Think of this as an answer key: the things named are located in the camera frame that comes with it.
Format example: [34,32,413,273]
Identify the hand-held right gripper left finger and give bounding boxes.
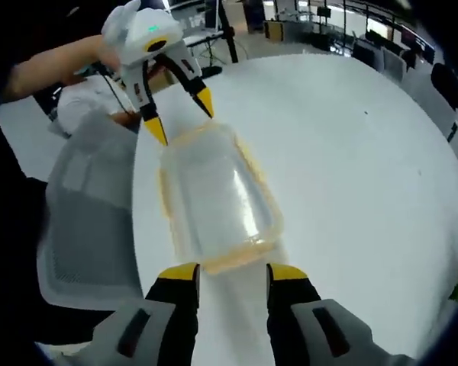
[56,262,202,366]

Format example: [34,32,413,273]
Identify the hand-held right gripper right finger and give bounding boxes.
[266,262,409,366]

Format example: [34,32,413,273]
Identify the clear plastic box yellow buckles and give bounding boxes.
[158,122,287,276]

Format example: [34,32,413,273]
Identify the brown cardboard box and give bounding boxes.
[144,66,179,92]

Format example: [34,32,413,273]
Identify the black tripod stand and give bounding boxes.
[198,0,253,66]

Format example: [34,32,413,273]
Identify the yellow black box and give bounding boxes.
[264,21,286,42]

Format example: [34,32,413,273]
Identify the grey mesh office chair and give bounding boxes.
[36,110,165,312]

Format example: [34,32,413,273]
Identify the dark monitor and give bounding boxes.
[400,25,436,64]

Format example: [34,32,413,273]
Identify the black office chair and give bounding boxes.
[430,63,458,111]

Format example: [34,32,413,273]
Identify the black cable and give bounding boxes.
[95,63,138,119]

